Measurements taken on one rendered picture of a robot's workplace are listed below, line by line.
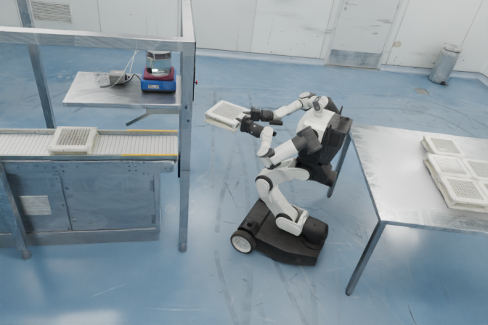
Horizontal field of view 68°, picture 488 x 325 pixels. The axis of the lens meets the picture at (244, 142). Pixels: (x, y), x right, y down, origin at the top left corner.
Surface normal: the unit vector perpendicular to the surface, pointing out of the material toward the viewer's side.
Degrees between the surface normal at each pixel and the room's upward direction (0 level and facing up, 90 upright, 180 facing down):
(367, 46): 90
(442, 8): 90
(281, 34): 90
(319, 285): 0
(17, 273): 0
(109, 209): 90
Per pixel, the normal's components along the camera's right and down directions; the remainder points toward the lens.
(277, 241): 0.11, -0.81
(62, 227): 0.15, 0.59
